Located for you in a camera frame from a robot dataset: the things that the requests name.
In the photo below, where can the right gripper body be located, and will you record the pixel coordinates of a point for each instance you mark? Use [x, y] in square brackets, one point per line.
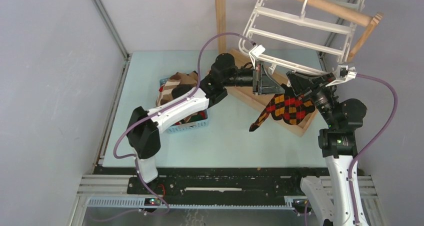
[322, 97]

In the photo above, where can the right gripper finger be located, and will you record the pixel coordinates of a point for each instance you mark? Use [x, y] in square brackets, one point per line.
[326, 78]
[301, 83]

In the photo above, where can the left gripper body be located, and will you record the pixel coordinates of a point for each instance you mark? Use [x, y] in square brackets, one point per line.
[256, 78]

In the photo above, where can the red black argyle sock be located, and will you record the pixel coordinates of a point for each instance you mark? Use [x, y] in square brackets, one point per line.
[289, 108]

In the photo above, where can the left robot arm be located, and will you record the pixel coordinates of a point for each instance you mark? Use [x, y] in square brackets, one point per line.
[146, 126]

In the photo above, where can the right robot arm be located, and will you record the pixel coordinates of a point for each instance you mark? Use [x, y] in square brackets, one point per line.
[339, 149]

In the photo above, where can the wooden hanger stand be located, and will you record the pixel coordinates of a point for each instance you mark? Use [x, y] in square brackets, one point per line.
[278, 67]

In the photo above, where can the white plastic clip hanger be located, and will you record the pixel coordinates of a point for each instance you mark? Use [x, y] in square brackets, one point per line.
[324, 26]

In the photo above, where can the pile of socks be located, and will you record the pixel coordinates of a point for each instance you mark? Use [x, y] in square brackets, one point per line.
[174, 87]

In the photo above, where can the light blue perforated basket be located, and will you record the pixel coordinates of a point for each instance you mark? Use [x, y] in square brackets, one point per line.
[183, 127]

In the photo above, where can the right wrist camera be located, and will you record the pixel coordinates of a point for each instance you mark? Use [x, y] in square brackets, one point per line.
[343, 74]

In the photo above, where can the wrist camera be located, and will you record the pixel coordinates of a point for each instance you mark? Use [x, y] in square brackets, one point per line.
[254, 54]
[343, 74]

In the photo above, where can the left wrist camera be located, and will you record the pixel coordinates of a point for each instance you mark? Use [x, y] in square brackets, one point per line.
[254, 54]

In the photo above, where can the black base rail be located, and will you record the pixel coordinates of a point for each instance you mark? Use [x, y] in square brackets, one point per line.
[231, 187]

